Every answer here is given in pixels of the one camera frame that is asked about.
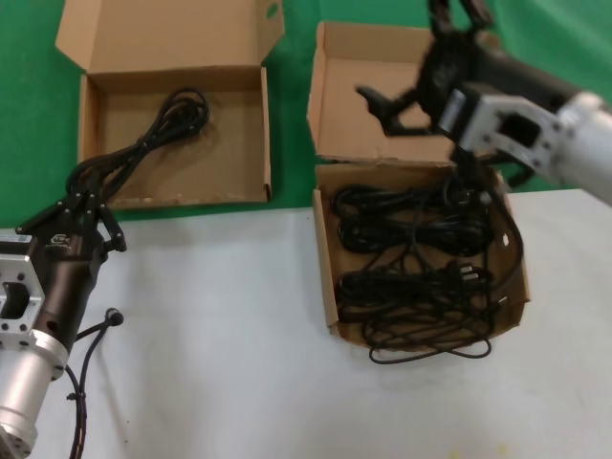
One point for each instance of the cardboard box with torn lid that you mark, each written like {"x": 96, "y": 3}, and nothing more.
{"x": 344, "y": 72}

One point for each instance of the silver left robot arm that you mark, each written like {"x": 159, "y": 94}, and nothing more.
{"x": 24, "y": 382}

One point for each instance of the green cloth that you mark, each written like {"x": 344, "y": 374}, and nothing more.
{"x": 28, "y": 119}

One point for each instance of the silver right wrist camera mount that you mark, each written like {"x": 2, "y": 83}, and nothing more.
{"x": 478, "y": 115}

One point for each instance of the cardboard box with round-holed lid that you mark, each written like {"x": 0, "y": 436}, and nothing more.
{"x": 215, "y": 134}

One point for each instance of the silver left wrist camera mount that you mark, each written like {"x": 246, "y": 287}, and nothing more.
{"x": 16, "y": 277}

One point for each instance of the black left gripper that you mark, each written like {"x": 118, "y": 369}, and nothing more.
{"x": 67, "y": 272}

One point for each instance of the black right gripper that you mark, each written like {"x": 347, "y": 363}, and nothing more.
{"x": 473, "y": 62}

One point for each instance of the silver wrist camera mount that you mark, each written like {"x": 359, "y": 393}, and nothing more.
{"x": 16, "y": 277}
{"x": 478, "y": 115}

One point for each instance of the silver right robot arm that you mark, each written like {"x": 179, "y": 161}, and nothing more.
{"x": 588, "y": 143}

